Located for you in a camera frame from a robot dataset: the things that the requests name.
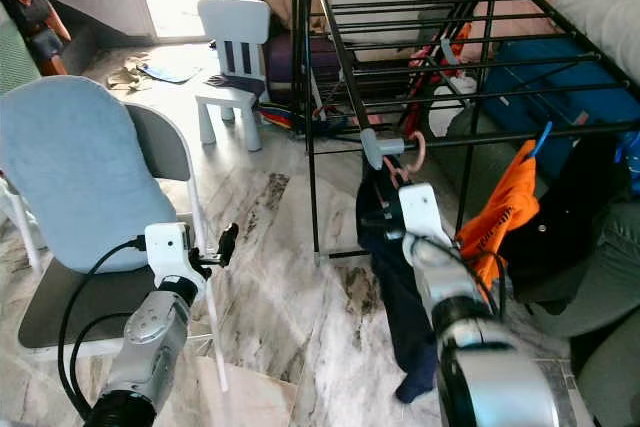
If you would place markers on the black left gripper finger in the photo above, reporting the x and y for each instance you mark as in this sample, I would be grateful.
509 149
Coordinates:
228 242

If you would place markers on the pink plastic hanger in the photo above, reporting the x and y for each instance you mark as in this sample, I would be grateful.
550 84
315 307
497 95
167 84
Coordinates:
413 155

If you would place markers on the navy blue garment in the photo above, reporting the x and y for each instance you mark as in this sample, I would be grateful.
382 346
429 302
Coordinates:
395 297

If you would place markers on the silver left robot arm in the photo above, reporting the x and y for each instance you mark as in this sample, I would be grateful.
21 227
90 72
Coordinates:
150 347

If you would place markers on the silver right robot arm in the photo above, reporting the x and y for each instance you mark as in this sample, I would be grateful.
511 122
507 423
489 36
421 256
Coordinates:
470 327

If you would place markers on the orange shirt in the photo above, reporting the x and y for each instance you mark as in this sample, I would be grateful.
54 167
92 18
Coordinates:
500 207

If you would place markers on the grey folding chair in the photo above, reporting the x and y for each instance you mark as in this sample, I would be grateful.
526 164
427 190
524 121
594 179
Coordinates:
80 297

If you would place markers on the black metal drying rack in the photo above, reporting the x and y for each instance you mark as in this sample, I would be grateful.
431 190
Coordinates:
310 97

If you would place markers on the blue seat cushion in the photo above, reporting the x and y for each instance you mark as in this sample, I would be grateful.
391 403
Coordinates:
80 172

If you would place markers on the red orange cloth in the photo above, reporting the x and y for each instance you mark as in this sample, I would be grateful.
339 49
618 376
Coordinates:
445 57

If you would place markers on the blue floor mat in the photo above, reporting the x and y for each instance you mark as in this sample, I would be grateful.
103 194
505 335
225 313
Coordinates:
170 72

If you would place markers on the black garment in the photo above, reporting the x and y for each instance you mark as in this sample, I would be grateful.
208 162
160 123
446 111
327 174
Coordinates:
570 217

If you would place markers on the purple bag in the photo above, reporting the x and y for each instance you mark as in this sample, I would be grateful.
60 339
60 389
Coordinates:
285 57

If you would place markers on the brown paper scrap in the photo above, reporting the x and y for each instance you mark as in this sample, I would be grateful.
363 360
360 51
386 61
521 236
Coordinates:
125 77

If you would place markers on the pale blue child chair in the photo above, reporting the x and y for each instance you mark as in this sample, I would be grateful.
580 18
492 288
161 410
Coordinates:
235 37

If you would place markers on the blue plastic storage box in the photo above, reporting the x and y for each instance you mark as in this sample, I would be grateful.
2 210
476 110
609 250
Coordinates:
550 77

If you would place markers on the grey white pillow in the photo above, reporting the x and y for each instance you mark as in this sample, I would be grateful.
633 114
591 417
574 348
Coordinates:
605 12

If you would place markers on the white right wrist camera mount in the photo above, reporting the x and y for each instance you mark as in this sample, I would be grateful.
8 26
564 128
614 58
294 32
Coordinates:
420 212

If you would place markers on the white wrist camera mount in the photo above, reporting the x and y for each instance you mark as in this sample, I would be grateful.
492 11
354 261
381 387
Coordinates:
170 255
420 212

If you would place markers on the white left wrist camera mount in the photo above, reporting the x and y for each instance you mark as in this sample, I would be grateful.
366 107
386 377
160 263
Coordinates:
170 255

